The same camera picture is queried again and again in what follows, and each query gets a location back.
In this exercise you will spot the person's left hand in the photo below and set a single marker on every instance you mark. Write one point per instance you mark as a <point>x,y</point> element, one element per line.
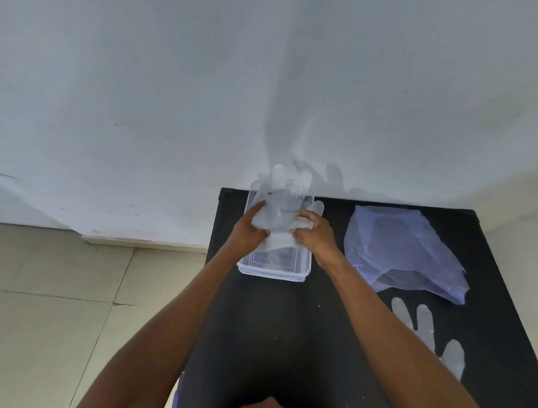
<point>243,235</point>

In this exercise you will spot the clear plastic rectangular container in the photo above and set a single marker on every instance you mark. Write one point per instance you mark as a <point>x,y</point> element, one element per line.
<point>275,265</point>

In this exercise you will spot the person's right hand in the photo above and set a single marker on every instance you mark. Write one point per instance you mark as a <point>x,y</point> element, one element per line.
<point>321,243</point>

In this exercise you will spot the person's left forearm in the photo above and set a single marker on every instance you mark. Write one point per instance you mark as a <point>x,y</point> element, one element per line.
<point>168,332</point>

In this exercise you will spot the clear plastic disposable glove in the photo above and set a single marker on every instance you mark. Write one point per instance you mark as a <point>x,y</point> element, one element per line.
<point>280,210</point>
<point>426,323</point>

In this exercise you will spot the person's left thumb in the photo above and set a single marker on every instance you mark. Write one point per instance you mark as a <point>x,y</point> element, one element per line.
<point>262,234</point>

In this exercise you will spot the person's right thumb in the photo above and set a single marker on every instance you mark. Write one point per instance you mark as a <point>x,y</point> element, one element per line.
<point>301,235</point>

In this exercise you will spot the person's right forearm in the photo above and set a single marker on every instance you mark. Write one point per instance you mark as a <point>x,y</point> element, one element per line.
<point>391,336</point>

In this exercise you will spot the purple translucent plastic bag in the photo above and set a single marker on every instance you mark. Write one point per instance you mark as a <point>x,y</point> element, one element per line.
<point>399,248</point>

